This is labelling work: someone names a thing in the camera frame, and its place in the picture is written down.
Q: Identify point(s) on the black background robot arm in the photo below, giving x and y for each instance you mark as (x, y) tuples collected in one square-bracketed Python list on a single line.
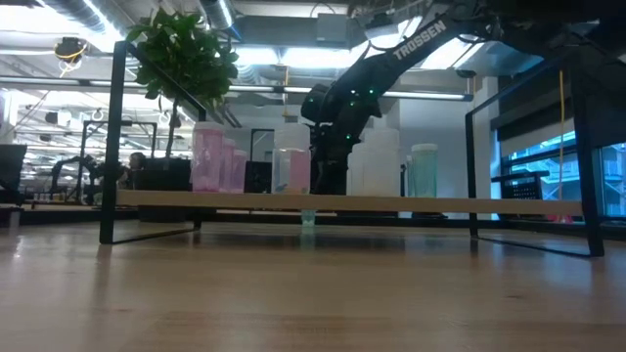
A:
[(68, 166)]

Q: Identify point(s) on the black background rig frame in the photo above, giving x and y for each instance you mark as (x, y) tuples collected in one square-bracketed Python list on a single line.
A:
[(88, 142)]

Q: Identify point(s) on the silver ceiling duct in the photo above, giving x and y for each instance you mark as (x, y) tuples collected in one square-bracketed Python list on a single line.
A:
[(217, 12)]

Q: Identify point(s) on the person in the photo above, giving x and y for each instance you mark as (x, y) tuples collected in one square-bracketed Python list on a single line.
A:
[(136, 161)]

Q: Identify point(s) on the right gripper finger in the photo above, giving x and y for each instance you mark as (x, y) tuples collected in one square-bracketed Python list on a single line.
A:
[(339, 178), (323, 178)]

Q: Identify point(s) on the dome security camera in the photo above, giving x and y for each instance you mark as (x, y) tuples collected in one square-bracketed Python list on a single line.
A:
[(465, 74)]

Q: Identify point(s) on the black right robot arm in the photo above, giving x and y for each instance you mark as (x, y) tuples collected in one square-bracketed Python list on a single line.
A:
[(420, 39)]

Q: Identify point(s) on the long ceiling light tube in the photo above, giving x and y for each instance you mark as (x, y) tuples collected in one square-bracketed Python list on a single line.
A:
[(425, 95)]

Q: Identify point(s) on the wooden shelf black metal frame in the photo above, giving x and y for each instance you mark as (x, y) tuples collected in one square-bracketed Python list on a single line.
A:
[(342, 202)]

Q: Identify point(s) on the green artificial plant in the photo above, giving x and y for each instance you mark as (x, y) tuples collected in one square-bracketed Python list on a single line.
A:
[(186, 58)]

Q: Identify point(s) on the clear cup stack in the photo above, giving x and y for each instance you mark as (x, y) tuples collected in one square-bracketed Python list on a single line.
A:
[(292, 166)]

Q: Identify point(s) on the black plant pot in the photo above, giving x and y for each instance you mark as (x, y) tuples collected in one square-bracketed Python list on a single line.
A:
[(166, 173)]

